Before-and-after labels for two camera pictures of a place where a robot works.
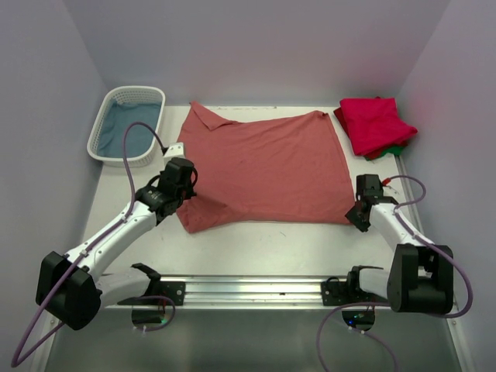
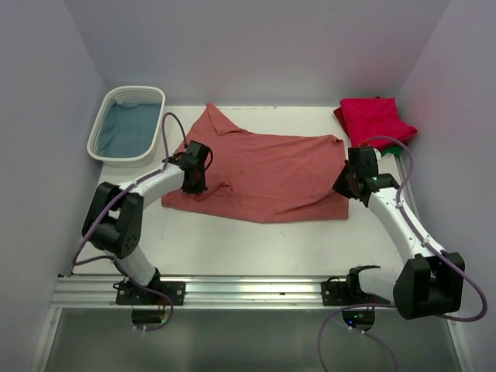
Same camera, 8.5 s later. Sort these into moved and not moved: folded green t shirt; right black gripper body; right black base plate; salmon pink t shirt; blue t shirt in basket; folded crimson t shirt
Moved: right black gripper body; salmon pink t shirt
Not moved: folded crimson t shirt; folded green t shirt; blue t shirt in basket; right black base plate
